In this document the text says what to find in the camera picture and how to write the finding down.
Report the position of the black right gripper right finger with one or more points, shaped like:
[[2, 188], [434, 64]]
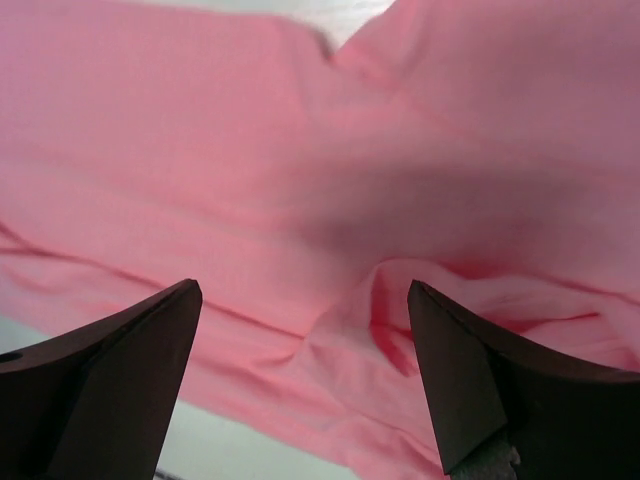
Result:
[[505, 407]]

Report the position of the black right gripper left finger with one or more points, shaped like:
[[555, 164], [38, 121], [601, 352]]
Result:
[[96, 402]]

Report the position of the pink t-shirt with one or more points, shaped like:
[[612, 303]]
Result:
[[487, 148]]

